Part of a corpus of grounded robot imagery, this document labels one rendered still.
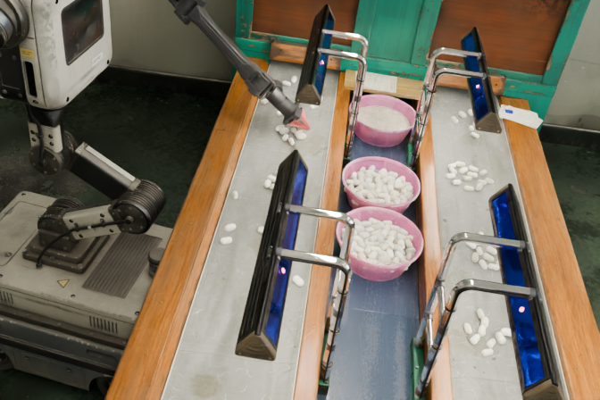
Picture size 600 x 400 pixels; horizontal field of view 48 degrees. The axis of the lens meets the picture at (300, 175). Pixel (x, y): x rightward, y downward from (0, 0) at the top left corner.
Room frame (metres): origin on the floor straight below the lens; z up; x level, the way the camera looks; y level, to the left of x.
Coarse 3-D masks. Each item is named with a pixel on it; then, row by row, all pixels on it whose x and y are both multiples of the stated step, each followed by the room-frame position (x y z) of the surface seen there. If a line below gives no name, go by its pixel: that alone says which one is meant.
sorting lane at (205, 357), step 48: (288, 96) 2.33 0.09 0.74; (288, 144) 2.00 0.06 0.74; (240, 192) 1.69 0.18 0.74; (240, 240) 1.47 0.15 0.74; (240, 288) 1.28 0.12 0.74; (288, 288) 1.30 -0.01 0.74; (192, 336) 1.10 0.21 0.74; (288, 336) 1.14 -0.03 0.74; (192, 384) 0.96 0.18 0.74; (240, 384) 0.97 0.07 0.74; (288, 384) 0.99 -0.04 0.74
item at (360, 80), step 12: (324, 36) 2.16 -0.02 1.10; (336, 36) 2.16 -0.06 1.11; (348, 36) 2.16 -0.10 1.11; (360, 36) 2.16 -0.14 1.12; (324, 48) 2.02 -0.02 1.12; (360, 60) 2.00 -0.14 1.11; (360, 72) 2.01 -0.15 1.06; (360, 84) 2.00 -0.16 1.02; (360, 96) 2.01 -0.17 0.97; (348, 120) 2.16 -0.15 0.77; (348, 132) 2.01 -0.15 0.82; (348, 144) 2.00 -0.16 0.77; (348, 156) 2.01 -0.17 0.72
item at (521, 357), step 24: (504, 192) 1.40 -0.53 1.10; (504, 216) 1.32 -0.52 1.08; (528, 240) 1.26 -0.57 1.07; (504, 264) 1.17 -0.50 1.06; (528, 264) 1.12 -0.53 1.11; (528, 312) 0.99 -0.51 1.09; (528, 336) 0.94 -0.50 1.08; (528, 360) 0.88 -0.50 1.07; (552, 360) 0.86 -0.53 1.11; (528, 384) 0.83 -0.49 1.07; (552, 384) 0.81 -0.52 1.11
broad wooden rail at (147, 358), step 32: (256, 96) 2.28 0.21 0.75; (224, 128) 2.01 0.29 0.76; (224, 160) 1.82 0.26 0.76; (192, 192) 1.63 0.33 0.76; (224, 192) 1.67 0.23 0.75; (192, 224) 1.48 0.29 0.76; (192, 256) 1.35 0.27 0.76; (160, 288) 1.21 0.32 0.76; (192, 288) 1.24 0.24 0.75; (160, 320) 1.11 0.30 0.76; (128, 352) 1.00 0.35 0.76; (160, 352) 1.02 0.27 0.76; (128, 384) 0.92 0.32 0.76; (160, 384) 0.94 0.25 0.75
